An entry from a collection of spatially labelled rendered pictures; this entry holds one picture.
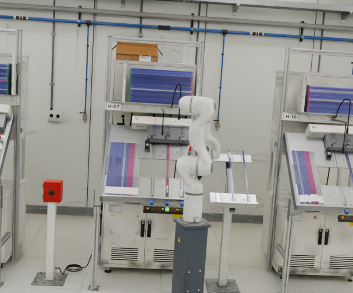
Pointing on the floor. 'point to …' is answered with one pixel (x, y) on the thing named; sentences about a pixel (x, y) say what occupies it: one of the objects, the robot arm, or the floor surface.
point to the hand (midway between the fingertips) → (199, 177)
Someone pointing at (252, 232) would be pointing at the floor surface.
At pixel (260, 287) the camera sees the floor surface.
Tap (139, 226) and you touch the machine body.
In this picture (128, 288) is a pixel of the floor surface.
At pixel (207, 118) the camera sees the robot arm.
